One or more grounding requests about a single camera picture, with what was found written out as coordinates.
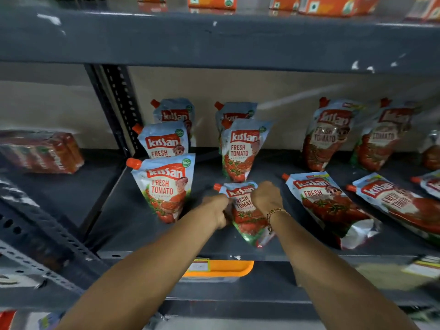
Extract person's right forearm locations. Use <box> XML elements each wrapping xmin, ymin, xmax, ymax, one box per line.
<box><xmin>267</xmin><ymin>209</ymin><xmax>421</xmax><ymax>330</ymax></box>

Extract blue printed packet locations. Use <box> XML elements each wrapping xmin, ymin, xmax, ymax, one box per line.
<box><xmin>37</xmin><ymin>312</ymin><xmax>64</xmax><ymax>330</ymax></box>

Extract small ketchup spout pouch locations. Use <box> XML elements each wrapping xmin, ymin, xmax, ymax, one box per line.
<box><xmin>213</xmin><ymin>181</ymin><xmax>276</xmax><ymax>248</ymax></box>

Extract rows of ketchup pouches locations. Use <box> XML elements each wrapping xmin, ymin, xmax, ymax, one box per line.
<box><xmin>126</xmin><ymin>97</ymin><xmax>440</xmax><ymax>251</ymax></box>

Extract wrapped pack of red cartons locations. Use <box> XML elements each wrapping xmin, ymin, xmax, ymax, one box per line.
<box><xmin>0</xmin><ymin>130</ymin><xmax>85</xmax><ymax>174</ymax></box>

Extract dark grey metal shelf rack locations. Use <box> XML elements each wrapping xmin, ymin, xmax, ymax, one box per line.
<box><xmin>0</xmin><ymin>0</ymin><xmax>440</xmax><ymax>330</ymax></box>

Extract red packet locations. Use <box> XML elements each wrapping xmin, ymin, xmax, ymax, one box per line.
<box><xmin>0</xmin><ymin>310</ymin><xmax>17</xmax><ymax>330</ymax></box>

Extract person's left forearm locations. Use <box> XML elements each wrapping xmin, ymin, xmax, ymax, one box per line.
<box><xmin>55</xmin><ymin>202</ymin><xmax>222</xmax><ymax>330</ymax></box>

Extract orange shelf label holder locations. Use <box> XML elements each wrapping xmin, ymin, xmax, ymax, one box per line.
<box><xmin>181</xmin><ymin>259</ymin><xmax>255</xmax><ymax>279</ymax></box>

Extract person's left hand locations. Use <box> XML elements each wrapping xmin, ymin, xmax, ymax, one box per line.
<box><xmin>202</xmin><ymin>195</ymin><xmax>231</xmax><ymax>230</ymax></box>

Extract gold chain bracelet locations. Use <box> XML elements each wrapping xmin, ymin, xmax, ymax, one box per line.
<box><xmin>266</xmin><ymin>208</ymin><xmax>291</xmax><ymax>235</ymax></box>

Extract person's right hand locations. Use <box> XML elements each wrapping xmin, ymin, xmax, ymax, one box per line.
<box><xmin>250</xmin><ymin>181</ymin><xmax>284</xmax><ymax>217</ymax></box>

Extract white yellow shelf label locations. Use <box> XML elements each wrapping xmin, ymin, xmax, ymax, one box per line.
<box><xmin>401</xmin><ymin>255</ymin><xmax>440</xmax><ymax>279</ymax></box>

